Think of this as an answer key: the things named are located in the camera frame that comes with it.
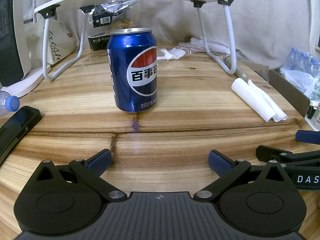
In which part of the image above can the clear plastic water bottle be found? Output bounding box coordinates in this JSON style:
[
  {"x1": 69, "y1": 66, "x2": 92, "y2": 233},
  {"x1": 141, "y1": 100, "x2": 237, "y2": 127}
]
[{"x1": 0, "y1": 90, "x2": 20, "y2": 118}]

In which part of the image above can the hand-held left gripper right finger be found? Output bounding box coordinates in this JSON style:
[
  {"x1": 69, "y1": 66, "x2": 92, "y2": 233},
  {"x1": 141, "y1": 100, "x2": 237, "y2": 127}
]
[{"x1": 194, "y1": 149, "x2": 292, "y2": 202}]

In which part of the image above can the small clear bottle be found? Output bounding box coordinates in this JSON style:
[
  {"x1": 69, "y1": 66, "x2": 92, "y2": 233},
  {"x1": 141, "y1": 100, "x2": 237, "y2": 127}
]
[{"x1": 306, "y1": 100, "x2": 320, "y2": 130}]

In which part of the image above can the clear plastic snack bag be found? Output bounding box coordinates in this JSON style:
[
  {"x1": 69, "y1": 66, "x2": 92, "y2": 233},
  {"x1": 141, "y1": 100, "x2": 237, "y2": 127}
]
[{"x1": 91, "y1": 1, "x2": 138, "y2": 30}]

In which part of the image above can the crumpled white tissue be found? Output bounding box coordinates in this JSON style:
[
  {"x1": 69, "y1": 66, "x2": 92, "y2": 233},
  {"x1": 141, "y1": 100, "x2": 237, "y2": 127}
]
[{"x1": 157, "y1": 48, "x2": 186, "y2": 60}]

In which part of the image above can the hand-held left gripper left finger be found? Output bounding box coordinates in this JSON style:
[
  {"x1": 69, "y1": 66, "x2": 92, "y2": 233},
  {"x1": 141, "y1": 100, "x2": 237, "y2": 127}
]
[{"x1": 35, "y1": 149, "x2": 127, "y2": 202}]

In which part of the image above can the grey tube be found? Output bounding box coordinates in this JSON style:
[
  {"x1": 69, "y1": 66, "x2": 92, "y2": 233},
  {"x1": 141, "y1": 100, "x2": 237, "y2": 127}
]
[{"x1": 223, "y1": 55, "x2": 249, "y2": 80}]

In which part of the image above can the blue soda can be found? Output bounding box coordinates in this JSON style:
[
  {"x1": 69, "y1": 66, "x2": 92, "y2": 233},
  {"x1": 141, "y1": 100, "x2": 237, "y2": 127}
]
[{"x1": 107, "y1": 27, "x2": 158, "y2": 113}]

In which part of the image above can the white paper towel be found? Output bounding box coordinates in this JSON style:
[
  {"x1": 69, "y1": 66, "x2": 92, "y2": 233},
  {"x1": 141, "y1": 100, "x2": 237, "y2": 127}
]
[{"x1": 231, "y1": 78, "x2": 288, "y2": 123}]

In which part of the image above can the black phone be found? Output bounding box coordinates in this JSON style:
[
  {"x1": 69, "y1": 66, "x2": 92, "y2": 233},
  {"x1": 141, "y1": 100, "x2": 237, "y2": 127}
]
[{"x1": 0, "y1": 106, "x2": 42, "y2": 164}]

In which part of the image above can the pack of water bottles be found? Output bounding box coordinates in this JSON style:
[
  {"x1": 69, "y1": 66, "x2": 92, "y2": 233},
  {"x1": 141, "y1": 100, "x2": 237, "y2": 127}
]
[{"x1": 285, "y1": 47, "x2": 320, "y2": 77}]

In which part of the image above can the white appliance with black mesh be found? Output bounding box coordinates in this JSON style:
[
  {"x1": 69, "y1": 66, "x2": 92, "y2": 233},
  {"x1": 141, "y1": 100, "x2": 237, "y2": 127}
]
[{"x1": 0, "y1": 0, "x2": 52, "y2": 98}]

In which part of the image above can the cardboard box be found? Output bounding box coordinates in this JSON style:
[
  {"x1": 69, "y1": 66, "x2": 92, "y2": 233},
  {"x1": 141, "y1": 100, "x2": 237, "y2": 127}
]
[{"x1": 269, "y1": 69, "x2": 320, "y2": 118}]

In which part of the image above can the black snack packet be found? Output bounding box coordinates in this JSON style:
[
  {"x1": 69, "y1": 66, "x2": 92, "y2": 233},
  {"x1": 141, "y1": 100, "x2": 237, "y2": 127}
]
[{"x1": 88, "y1": 34, "x2": 113, "y2": 50}]

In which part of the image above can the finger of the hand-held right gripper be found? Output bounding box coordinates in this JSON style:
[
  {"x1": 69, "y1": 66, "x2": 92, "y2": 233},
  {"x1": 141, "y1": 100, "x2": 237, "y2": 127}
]
[
  {"x1": 295, "y1": 129, "x2": 320, "y2": 144},
  {"x1": 256, "y1": 145, "x2": 320, "y2": 167}
]

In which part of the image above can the beige curtain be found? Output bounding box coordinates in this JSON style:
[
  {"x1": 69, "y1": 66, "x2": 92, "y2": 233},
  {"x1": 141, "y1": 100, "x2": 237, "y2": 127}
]
[{"x1": 24, "y1": 0, "x2": 320, "y2": 70}]

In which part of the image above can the white plastic bag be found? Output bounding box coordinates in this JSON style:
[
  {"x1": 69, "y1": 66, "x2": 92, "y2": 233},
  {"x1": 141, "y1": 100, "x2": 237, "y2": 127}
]
[{"x1": 280, "y1": 66, "x2": 320, "y2": 98}]

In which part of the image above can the white paper bag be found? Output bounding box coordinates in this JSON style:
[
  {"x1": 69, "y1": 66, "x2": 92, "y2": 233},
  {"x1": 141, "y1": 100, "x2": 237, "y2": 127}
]
[{"x1": 25, "y1": 17, "x2": 78, "y2": 65}]

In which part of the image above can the clear plastic wrap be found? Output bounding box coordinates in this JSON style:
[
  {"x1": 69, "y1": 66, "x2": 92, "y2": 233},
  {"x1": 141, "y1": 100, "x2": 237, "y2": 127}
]
[{"x1": 179, "y1": 37, "x2": 229, "y2": 54}]

